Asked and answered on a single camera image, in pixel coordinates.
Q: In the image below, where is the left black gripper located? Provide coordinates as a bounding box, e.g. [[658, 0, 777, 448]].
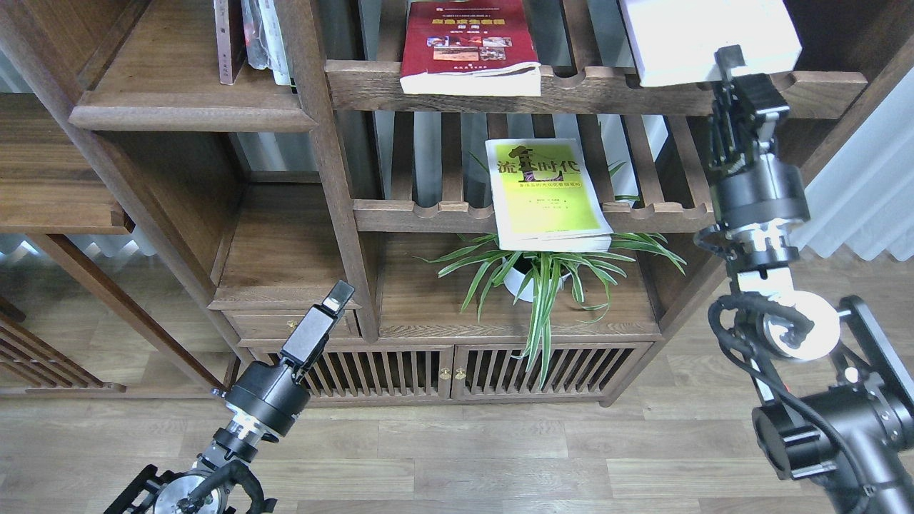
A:
[[226, 280, 355, 436]]

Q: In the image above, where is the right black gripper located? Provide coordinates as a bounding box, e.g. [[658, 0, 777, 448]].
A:
[[709, 45, 810, 232]]

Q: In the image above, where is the white lavender book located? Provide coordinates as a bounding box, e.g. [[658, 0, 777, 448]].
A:
[[619, 1, 802, 88]]

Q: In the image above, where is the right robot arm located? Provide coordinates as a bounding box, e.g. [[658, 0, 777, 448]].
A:
[[695, 46, 913, 513]]

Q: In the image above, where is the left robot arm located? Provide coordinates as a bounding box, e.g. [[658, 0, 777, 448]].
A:
[[105, 281, 355, 513]]

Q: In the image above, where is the dark wooden bookshelf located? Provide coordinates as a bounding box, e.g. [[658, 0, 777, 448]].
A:
[[0, 0, 914, 415]]

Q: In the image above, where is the white curtain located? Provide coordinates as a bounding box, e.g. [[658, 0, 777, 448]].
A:
[[791, 71, 913, 261]]

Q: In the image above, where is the green spider plant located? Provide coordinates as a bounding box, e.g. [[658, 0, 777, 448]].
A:
[[433, 227, 686, 387]]

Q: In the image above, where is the yellow green book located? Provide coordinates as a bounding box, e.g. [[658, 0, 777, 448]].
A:
[[486, 138, 613, 253]]

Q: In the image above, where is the white upright book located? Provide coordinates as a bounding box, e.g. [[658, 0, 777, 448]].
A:
[[258, 0, 294, 86]]

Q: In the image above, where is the plastic wrapped book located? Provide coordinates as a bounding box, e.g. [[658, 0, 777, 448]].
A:
[[241, 0, 270, 69]]

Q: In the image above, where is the red cover book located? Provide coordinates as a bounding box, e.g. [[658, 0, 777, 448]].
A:
[[399, 1, 541, 97]]

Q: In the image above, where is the brown upright book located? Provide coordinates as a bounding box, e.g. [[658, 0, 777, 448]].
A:
[[213, 1, 247, 85]]

